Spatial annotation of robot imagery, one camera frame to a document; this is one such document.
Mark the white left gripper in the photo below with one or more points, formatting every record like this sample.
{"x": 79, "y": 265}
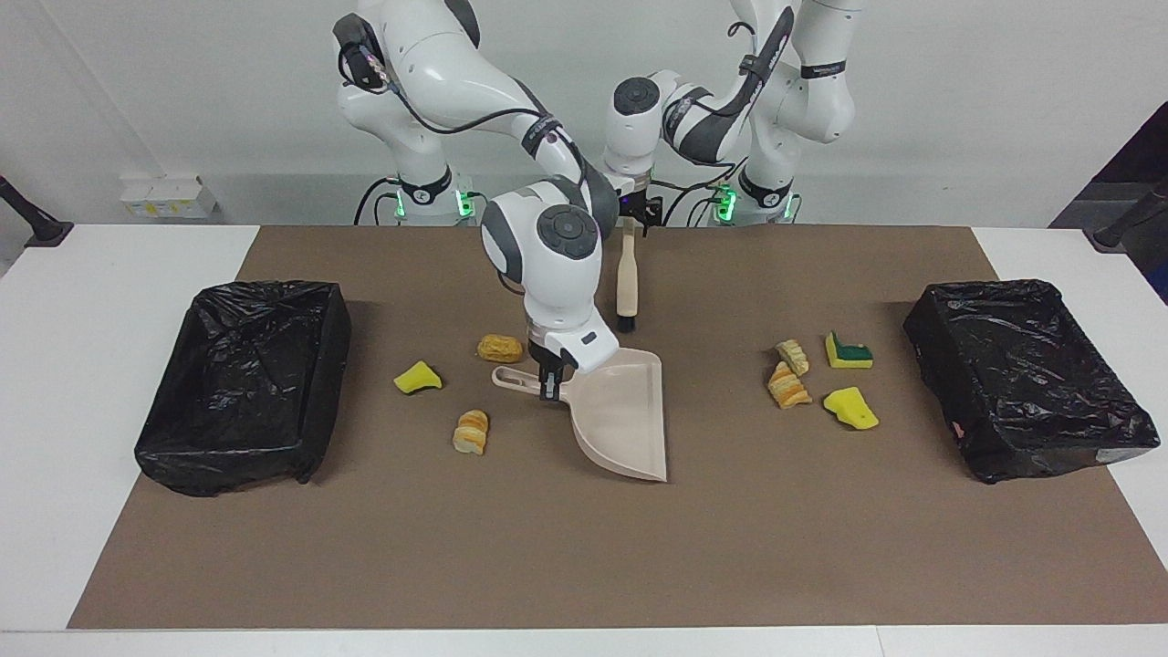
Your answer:
{"x": 639, "y": 196}

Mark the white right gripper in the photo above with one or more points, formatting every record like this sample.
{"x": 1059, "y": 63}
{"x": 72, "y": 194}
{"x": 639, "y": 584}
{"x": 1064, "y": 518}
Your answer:
{"x": 589, "y": 345}

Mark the round brown bun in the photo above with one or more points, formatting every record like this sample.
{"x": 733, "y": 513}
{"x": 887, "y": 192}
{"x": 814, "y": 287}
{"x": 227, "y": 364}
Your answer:
{"x": 500, "y": 349}

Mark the beige hand brush black bristles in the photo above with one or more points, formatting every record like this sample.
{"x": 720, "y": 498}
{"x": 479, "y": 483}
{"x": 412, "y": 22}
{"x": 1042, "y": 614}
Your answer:
{"x": 627, "y": 274}

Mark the beige plastic dustpan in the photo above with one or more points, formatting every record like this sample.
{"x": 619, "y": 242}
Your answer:
{"x": 620, "y": 420}

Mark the small striped bread roll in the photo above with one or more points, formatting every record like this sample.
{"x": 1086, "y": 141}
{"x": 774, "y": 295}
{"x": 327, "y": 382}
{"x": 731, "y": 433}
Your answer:
{"x": 472, "y": 433}

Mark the yellow sponge wedge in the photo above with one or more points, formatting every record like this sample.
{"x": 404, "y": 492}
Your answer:
{"x": 417, "y": 378}

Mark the pale bread slice piece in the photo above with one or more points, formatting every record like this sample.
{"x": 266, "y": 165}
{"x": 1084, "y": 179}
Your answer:
{"x": 794, "y": 356}

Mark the large striped bread chunk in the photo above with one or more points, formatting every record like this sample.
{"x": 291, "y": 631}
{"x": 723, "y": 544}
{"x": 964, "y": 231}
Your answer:
{"x": 788, "y": 388}

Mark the green and yellow sponge piece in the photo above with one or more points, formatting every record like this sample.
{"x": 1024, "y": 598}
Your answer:
{"x": 849, "y": 354}

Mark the yellow sponge chunk with dot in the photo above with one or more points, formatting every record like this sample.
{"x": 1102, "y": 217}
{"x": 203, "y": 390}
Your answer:
{"x": 850, "y": 409}

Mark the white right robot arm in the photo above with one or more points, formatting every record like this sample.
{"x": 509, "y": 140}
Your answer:
{"x": 429, "y": 64}

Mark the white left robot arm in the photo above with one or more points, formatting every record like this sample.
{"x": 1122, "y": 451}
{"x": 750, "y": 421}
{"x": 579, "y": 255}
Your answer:
{"x": 803, "y": 100}

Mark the black bag lined bin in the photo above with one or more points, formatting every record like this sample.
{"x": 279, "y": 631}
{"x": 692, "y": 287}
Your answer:
{"x": 237, "y": 383}
{"x": 1022, "y": 383}

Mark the brown paper table mat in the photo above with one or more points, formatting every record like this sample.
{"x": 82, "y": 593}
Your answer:
{"x": 584, "y": 547}

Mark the black stand pole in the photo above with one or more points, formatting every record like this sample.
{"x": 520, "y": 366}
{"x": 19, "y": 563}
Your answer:
{"x": 32, "y": 219}
{"x": 1127, "y": 219}

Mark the dark background panel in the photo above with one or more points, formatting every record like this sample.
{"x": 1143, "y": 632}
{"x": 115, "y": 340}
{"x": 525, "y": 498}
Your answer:
{"x": 1141, "y": 155}

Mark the white wall power box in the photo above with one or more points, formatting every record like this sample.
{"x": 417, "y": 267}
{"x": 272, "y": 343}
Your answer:
{"x": 169, "y": 199}

